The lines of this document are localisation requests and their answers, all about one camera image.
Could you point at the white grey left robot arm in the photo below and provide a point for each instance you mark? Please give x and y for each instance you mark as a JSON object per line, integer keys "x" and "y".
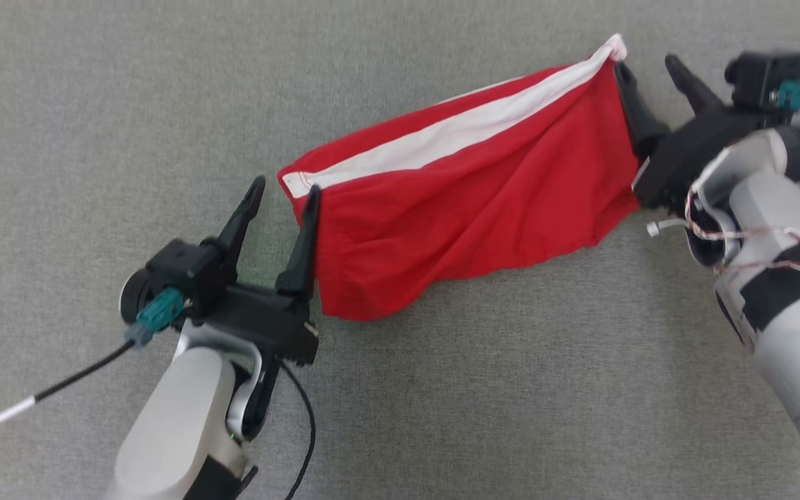
{"x": 178, "y": 417}

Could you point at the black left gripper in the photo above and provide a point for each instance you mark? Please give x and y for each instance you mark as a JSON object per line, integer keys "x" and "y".
{"x": 268, "y": 323}

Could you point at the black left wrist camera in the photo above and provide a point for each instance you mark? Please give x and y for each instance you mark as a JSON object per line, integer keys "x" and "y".
{"x": 181, "y": 267}

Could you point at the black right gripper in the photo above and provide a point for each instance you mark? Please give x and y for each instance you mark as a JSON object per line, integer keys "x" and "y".
{"x": 685, "y": 153}

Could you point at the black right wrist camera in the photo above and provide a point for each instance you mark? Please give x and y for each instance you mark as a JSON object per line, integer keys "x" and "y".
{"x": 764, "y": 76}

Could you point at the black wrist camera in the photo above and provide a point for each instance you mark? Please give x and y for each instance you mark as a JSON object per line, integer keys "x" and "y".
{"x": 764, "y": 76}
{"x": 181, "y": 267}

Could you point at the red shorts white stripe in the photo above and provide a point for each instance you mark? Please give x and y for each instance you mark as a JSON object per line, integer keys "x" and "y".
{"x": 476, "y": 201}

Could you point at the teal left camera connector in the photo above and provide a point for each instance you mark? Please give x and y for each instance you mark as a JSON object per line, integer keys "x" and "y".
{"x": 157, "y": 312}

